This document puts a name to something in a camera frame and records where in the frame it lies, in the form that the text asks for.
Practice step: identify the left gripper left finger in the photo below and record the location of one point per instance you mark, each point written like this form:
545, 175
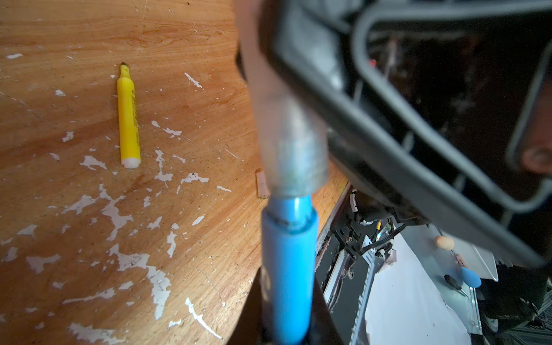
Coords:
249, 328

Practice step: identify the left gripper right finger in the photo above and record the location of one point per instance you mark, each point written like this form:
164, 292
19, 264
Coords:
322, 329

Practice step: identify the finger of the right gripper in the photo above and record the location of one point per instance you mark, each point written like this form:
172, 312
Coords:
440, 110

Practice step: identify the blue pen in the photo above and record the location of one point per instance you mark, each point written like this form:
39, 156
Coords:
288, 236

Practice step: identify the yellow pen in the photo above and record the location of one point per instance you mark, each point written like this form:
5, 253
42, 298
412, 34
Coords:
129, 143

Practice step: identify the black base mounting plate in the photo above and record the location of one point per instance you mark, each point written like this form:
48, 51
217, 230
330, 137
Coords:
350, 251

